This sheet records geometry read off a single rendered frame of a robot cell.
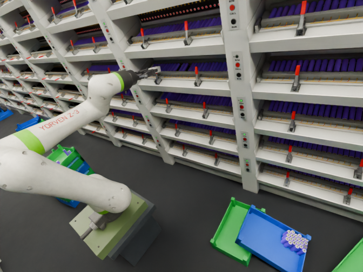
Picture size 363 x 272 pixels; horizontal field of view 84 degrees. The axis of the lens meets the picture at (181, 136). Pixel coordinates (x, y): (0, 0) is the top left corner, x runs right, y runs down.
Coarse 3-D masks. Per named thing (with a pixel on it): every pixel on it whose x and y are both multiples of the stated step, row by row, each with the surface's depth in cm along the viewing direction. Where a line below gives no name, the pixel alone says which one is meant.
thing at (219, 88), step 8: (184, 56) 114; (192, 56) 111; (200, 56) 108; (208, 56) 106; (216, 56) 103; (224, 56) 101; (144, 64) 126; (152, 64) 131; (144, 80) 124; (152, 80) 121; (168, 80) 114; (176, 80) 111; (184, 80) 108; (192, 80) 105; (144, 88) 125; (152, 88) 120; (160, 88) 116; (168, 88) 112; (176, 88) 109; (184, 88) 105; (192, 88) 102; (200, 88) 99; (208, 88) 97; (216, 88) 95; (224, 88) 93; (224, 96) 96
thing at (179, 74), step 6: (162, 72) 117; (168, 72) 114; (174, 72) 112; (180, 72) 109; (186, 72) 107; (192, 72) 105; (198, 72) 103; (204, 72) 101; (210, 72) 99; (216, 72) 97; (222, 72) 96; (204, 78) 101; (210, 78) 99; (216, 78) 97
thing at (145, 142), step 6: (114, 132) 201; (120, 132) 199; (126, 132) 193; (132, 132) 189; (138, 132) 187; (120, 138) 195; (126, 138) 191; (132, 138) 188; (138, 138) 184; (144, 138) 182; (150, 138) 176; (138, 144) 181; (144, 144) 177; (150, 144) 174; (156, 150) 171
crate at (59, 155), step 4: (60, 148) 167; (64, 148) 168; (68, 148) 164; (72, 148) 157; (56, 152) 166; (60, 152) 169; (68, 152) 168; (72, 152) 158; (76, 152) 160; (52, 156) 164; (56, 156) 166; (60, 156) 167; (64, 156) 166; (68, 156) 155; (72, 156) 158; (76, 156) 161; (52, 160) 164; (56, 160) 164; (60, 160) 162; (64, 160) 153; (68, 160) 155; (72, 160) 158; (60, 164) 150; (64, 164) 153; (68, 164) 155
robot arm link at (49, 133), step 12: (72, 108) 88; (84, 108) 89; (96, 108) 92; (108, 108) 97; (48, 120) 79; (60, 120) 81; (72, 120) 84; (84, 120) 88; (36, 132) 73; (48, 132) 76; (60, 132) 80; (72, 132) 86; (48, 144) 76
